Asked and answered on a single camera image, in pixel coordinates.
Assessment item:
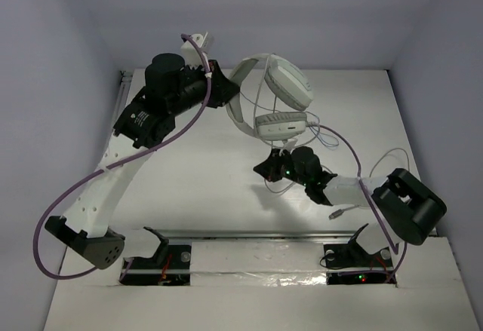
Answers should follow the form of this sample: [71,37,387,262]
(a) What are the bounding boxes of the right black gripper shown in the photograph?
[254,147,309,187]

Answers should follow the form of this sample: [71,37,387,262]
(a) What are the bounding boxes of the white grey headphones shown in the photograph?
[226,54,314,143]

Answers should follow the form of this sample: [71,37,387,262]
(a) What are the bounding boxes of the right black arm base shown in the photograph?
[319,224,397,285]

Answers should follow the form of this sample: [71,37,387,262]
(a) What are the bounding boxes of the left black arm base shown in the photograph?
[118,227,192,287]

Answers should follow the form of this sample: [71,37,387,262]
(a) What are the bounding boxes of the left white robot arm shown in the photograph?
[45,53,240,270]

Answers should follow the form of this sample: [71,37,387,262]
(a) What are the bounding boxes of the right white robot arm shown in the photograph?
[254,146,447,246]

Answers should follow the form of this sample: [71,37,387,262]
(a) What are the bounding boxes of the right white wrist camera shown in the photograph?
[279,138,298,154]

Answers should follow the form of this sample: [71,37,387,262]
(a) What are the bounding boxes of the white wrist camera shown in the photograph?
[279,138,298,154]
[180,32,213,67]

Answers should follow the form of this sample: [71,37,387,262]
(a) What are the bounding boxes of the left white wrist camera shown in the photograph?
[180,32,213,67]

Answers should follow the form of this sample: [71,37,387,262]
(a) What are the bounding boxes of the metal rail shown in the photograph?
[124,228,378,240]

